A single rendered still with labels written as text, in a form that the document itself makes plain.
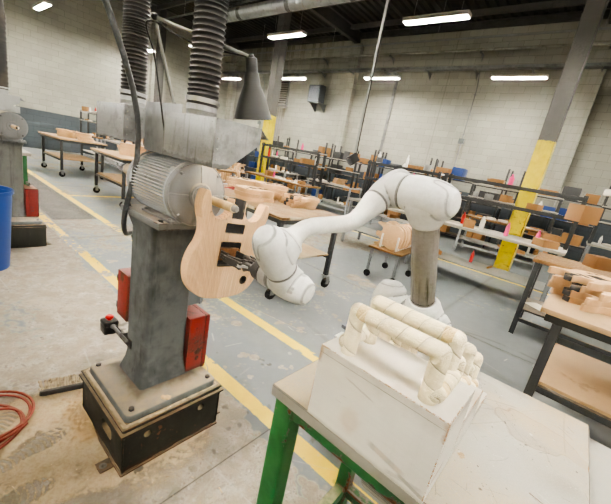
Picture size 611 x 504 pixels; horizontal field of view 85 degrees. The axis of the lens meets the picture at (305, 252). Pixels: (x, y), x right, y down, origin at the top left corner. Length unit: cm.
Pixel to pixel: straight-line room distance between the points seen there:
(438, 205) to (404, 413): 73
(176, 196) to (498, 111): 1154
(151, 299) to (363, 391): 114
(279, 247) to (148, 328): 91
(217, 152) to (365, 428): 81
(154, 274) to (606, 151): 1136
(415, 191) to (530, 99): 1111
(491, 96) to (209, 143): 1175
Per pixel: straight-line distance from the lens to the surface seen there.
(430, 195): 120
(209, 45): 123
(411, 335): 62
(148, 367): 180
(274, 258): 95
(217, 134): 105
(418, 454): 69
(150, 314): 165
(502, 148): 1208
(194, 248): 124
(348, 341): 69
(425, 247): 133
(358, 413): 72
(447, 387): 66
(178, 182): 133
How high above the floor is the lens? 146
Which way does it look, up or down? 15 degrees down
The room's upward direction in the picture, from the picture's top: 11 degrees clockwise
